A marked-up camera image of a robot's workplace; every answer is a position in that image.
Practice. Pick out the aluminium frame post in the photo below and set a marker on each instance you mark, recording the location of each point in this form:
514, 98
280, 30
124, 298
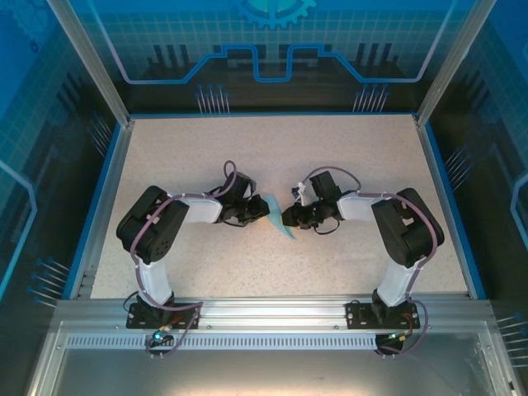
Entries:
453, 62
92, 62

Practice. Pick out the aluminium cross rail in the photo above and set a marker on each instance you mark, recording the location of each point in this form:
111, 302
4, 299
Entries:
268, 311

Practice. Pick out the blue printed side panel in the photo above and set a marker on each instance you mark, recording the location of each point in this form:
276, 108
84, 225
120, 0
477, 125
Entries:
495, 123
33, 123

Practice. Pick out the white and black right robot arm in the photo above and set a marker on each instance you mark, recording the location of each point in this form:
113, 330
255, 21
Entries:
354, 208

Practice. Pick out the blue printed gear panel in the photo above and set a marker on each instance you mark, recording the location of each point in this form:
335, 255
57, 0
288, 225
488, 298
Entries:
264, 24

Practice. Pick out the grey sheet metal plate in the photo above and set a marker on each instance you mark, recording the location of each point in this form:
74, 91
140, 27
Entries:
264, 373

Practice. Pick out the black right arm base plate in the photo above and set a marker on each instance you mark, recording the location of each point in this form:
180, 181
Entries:
356, 315

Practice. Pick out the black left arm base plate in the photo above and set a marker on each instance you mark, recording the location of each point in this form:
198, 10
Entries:
136, 315

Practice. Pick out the light blue cloth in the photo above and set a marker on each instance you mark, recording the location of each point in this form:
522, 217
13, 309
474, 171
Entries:
275, 216

